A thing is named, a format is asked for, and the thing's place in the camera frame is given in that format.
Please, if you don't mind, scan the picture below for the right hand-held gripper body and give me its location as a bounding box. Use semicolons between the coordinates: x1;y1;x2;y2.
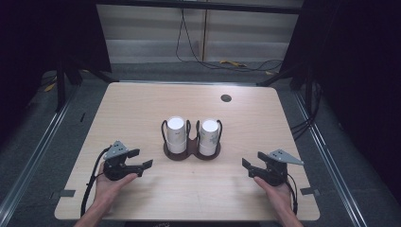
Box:
251;148;305;187

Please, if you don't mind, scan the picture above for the stack of floral paper cups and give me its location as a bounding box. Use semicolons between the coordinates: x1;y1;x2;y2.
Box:
166;115;187;155
199;118;220;157

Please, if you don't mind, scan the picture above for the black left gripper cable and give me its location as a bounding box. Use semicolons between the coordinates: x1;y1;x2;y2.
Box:
79;145;113;218

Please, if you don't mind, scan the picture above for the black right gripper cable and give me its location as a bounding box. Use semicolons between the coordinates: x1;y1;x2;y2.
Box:
284;172;299;216

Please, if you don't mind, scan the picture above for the metal floor rail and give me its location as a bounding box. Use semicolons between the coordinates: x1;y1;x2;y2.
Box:
0;84;80;223
292;90;369;227

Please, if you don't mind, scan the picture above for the black metal stand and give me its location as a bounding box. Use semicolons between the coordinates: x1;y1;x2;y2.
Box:
55;58;112;114
256;62;317;118

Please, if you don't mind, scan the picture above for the black overhead bar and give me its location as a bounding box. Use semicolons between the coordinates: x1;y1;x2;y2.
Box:
94;0;305;15

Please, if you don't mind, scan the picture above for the person's right hand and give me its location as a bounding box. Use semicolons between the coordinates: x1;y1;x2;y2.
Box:
253;176;293;219

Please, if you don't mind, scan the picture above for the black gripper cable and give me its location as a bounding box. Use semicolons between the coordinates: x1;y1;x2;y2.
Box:
284;172;299;216
79;145;113;218

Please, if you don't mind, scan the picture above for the dark brown wire cup holder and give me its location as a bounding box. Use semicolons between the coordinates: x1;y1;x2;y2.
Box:
161;118;223;162

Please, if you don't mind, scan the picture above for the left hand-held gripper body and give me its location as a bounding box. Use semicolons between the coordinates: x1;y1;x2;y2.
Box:
103;140;142;182

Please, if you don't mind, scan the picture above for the black curtain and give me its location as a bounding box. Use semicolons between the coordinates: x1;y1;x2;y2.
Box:
278;0;401;198
0;0;113;143

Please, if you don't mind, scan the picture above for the bundle of black floor cables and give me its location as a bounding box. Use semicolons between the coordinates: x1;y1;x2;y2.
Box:
289;83;323;141

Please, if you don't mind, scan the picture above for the grey tape strip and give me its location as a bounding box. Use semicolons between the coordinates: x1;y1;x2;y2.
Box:
50;189;77;200
300;186;321;197

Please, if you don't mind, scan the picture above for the person's left hand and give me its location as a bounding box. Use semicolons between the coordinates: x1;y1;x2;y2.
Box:
94;162;139;212

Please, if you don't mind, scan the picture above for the black wall cable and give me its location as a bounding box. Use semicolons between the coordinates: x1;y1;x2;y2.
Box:
175;8;285;73

